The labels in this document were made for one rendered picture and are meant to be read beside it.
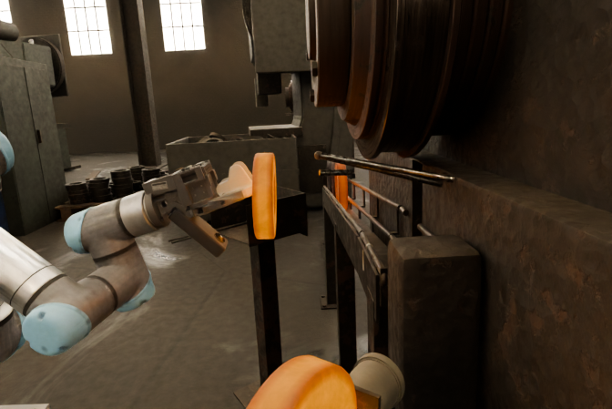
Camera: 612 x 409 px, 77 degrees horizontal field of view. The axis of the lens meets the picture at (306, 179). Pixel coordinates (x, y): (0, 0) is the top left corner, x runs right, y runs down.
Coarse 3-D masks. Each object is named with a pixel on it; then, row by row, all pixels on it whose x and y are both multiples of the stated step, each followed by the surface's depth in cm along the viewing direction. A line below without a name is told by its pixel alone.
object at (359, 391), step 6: (360, 390) 35; (366, 390) 35; (360, 396) 35; (366, 396) 35; (372, 396) 35; (378, 396) 34; (360, 402) 35; (366, 402) 35; (372, 402) 35; (378, 402) 34; (360, 408) 35; (366, 408) 35; (372, 408) 35; (378, 408) 34
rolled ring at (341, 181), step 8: (336, 168) 141; (344, 168) 139; (336, 176) 150; (344, 176) 137; (336, 184) 151; (344, 184) 136; (336, 192) 150; (344, 192) 136; (344, 200) 138; (344, 208) 141
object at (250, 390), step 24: (288, 192) 124; (216, 216) 128; (240, 216) 134; (288, 216) 114; (240, 240) 111; (264, 240) 110; (264, 264) 120; (264, 288) 122; (264, 312) 123; (264, 336) 124; (264, 360) 127
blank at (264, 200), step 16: (256, 160) 64; (272, 160) 65; (256, 176) 62; (272, 176) 63; (256, 192) 62; (272, 192) 62; (256, 208) 62; (272, 208) 62; (256, 224) 63; (272, 224) 63
